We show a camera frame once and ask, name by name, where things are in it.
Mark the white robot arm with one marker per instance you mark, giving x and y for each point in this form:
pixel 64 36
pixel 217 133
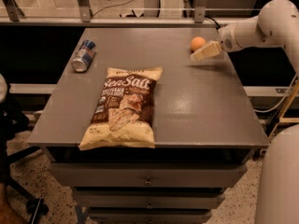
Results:
pixel 277 25

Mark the grey drawer cabinet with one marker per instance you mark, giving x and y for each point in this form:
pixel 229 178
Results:
pixel 202 114

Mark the metal railing frame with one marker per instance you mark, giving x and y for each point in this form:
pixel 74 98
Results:
pixel 126 12

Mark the brown sea salt chip bag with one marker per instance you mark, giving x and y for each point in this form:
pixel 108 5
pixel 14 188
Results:
pixel 124 111

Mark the middle grey drawer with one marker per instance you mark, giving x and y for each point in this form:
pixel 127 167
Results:
pixel 148 199

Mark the bottom grey drawer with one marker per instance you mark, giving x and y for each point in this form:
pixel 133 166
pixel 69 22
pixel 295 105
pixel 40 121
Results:
pixel 150 216

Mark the top grey drawer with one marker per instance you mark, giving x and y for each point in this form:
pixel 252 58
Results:
pixel 148 175

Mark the yellow metal stand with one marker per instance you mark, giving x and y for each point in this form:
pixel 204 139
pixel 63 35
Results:
pixel 279 118

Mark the grey drawer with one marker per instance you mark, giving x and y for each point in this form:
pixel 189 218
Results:
pixel 148 175
pixel 150 216
pixel 148 199

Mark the blue silver soda can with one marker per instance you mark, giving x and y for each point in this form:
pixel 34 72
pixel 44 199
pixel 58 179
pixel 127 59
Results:
pixel 84 56

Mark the orange fruit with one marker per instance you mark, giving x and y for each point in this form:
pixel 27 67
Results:
pixel 197 43

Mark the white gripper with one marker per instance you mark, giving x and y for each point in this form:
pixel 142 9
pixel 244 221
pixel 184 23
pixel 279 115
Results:
pixel 228 38

